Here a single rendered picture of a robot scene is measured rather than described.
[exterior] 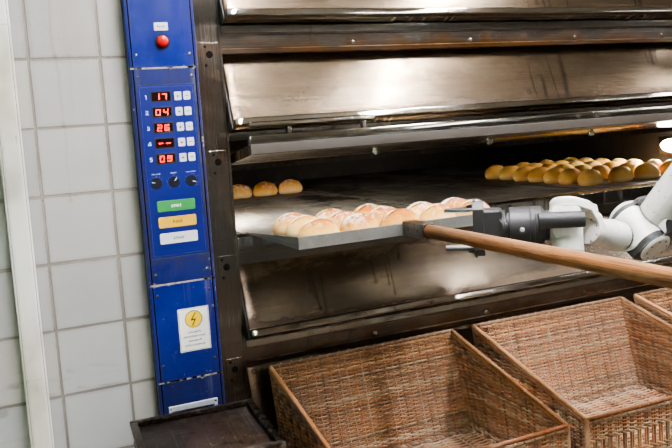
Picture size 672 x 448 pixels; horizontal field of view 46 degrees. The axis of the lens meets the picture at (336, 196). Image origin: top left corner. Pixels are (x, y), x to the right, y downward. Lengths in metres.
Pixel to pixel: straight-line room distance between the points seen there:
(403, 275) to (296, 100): 0.57
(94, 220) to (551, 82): 1.35
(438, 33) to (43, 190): 1.10
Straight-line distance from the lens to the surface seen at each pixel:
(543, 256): 1.41
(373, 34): 2.11
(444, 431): 2.23
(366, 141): 1.91
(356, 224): 1.77
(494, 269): 2.32
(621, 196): 2.60
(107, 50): 1.89
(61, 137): 1.87
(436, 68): 2.21
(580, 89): 2.47
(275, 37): 2.00
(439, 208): 1.88
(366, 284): 2.11
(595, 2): 2.53
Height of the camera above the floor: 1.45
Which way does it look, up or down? 6 degrees down
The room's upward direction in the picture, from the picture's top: 4 degrees counter-clockwise
